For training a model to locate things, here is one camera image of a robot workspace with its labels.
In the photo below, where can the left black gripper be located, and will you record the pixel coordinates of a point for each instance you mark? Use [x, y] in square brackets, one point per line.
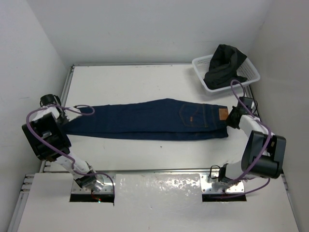
[65, 119]

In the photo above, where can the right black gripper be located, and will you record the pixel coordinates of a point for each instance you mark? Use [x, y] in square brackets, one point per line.
[228, 122]

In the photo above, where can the dark blue denim trousers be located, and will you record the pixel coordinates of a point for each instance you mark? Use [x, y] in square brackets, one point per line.
[163, 120]

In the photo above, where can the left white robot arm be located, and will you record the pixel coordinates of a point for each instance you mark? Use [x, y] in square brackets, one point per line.
[49, 142]

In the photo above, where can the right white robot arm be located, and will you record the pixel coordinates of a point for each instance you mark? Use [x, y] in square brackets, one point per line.
[263, 154]

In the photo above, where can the black trousers in basket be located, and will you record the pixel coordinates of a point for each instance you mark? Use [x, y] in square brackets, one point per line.
[223, 67]

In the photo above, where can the white plastic basket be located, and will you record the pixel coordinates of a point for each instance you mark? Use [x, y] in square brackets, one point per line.
[201, 67]

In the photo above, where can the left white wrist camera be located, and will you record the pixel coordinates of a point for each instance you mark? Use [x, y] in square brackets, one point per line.
[73, 113]

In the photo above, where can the aluminium table frame rail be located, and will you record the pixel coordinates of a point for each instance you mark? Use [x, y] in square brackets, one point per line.
[63, 98]

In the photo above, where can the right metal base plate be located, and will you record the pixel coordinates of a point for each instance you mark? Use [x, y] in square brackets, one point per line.
[211, 185]

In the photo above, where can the metal base plate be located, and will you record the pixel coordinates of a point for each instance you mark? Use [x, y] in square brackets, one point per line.
[211, 185]
[101, 185]

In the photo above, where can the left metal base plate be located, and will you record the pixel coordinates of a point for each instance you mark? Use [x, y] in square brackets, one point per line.
[101, 185]

